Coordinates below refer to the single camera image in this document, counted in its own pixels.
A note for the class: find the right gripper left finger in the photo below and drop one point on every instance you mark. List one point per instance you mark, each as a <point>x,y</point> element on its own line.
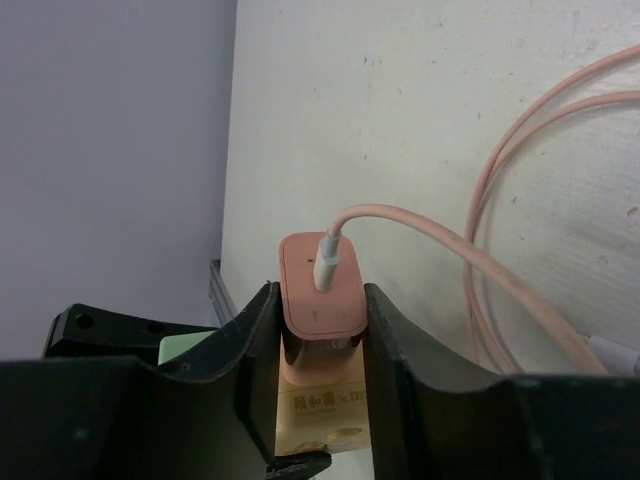
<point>210,413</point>

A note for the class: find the green plug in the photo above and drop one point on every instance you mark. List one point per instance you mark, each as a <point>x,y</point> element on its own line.
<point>173,346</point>

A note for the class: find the pink charger plug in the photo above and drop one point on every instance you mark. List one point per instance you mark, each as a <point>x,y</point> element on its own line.
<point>324,307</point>

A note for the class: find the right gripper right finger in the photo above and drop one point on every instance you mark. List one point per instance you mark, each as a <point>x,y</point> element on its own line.
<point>433,414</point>

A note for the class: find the beige cube socket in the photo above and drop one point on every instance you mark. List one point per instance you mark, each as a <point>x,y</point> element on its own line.
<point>330,418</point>

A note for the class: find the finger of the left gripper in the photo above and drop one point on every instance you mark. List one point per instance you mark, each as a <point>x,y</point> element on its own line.
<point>85,331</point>

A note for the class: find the aluminium front rail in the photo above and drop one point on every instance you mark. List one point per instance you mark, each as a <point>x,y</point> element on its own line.
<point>219,296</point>

